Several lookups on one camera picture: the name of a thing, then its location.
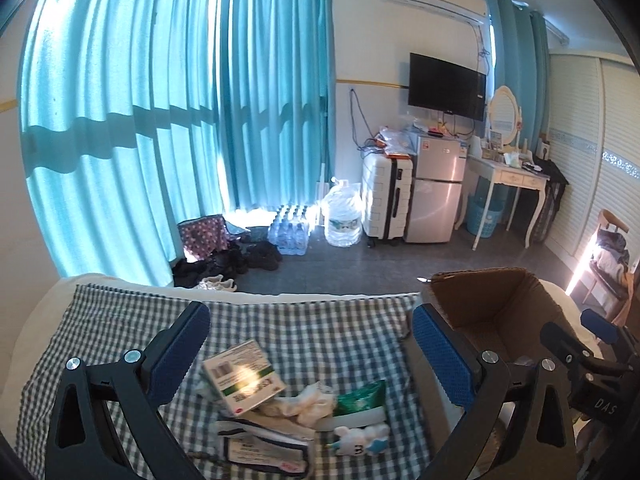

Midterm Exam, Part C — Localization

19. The white foam tube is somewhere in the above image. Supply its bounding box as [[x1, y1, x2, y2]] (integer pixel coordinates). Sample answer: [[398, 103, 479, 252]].
[[314, 406, 386, 432]]

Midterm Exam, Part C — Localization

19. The green white medicine box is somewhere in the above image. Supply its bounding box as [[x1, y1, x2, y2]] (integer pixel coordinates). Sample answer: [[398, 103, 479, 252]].
[[202, 339, 286, 417]]

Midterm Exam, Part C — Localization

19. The navy white foil pouch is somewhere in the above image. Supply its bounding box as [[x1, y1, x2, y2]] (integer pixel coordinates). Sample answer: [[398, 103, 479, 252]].
[[214, 414, 316, 479]]

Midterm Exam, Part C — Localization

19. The white bunny plush toy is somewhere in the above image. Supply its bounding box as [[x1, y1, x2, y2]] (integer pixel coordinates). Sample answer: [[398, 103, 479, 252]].
[[326, 424, 390, 457]]

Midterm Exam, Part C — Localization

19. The wooden chair with clothes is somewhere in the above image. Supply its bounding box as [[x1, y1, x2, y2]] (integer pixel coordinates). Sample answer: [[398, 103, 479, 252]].
[[582, 209, 634, 320]]

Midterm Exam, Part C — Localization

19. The brown cardboard box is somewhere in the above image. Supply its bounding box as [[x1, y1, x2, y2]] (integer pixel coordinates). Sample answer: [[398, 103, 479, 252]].
[[422, 268, 575, 362]]

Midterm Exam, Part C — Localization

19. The green plastic packet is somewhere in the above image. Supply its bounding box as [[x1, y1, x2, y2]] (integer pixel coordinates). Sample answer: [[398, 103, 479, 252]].
[[333, 379, 386, 416]]

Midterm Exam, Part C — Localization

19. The blue laundry basket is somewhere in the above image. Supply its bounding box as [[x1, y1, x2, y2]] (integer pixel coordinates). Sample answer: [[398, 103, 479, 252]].
[[465, 195, 506, 239]]

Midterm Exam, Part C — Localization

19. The pile of black shoes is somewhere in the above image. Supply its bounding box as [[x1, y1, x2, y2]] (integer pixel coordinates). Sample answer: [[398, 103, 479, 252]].
[[171, 240, 282, 292]]

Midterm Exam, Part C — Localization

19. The green white checkered tablecloth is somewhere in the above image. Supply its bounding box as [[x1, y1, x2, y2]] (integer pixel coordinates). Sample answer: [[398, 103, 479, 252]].
[[15, 284, 430, 479]]

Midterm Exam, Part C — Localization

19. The polka dot fabric bag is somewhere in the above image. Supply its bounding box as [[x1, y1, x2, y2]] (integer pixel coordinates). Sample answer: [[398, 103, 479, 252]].
[[178, 214, 230, 262]]

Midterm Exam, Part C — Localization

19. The white dressing table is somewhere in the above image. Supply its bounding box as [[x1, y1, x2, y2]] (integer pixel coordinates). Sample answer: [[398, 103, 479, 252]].
[[454, 153, 551, 252]]

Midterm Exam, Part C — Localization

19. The silver mini fridge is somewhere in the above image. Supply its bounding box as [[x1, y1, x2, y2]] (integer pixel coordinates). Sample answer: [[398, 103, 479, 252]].
[[405, 132, 468, 244]]

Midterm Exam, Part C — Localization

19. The white louvered wardrobe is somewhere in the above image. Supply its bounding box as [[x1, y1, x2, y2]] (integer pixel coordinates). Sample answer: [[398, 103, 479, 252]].
[[546, 53, 639, 269]]

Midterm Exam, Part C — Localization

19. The pack of water bottles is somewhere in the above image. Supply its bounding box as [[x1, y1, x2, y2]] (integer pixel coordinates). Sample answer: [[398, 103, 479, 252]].
[[267, 205, 319, 256]]

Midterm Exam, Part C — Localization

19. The oval white vanity mirror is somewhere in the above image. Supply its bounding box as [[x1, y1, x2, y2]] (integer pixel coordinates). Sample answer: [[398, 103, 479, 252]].
[[488, 86, 522, 148]]

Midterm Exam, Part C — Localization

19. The white hard suitcase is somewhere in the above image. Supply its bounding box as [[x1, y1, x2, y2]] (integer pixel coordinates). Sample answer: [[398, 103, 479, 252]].
[[361, 153, 413, 247]]

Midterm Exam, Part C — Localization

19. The large clear water jug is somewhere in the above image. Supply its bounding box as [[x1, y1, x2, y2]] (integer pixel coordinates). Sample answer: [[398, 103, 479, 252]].
[[320, 178, 362, 248]]

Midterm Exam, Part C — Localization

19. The narrow teal corner curtain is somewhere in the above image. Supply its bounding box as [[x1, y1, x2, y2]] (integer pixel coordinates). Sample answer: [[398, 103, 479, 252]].
[[486, 0, 550, 151]]

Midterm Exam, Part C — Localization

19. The large teal window curtain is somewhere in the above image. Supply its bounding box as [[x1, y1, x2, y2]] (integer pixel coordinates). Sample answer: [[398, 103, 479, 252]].
[[18, 0, 222, 286]]

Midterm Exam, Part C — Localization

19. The teal curtain right of window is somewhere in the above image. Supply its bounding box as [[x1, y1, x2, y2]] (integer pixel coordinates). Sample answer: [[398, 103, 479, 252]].
[[214, 0, 336, 210]]

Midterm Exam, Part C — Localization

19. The black wall television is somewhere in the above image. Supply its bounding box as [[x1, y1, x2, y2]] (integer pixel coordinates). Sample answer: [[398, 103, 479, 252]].
[[408, 53, 486, 122]]

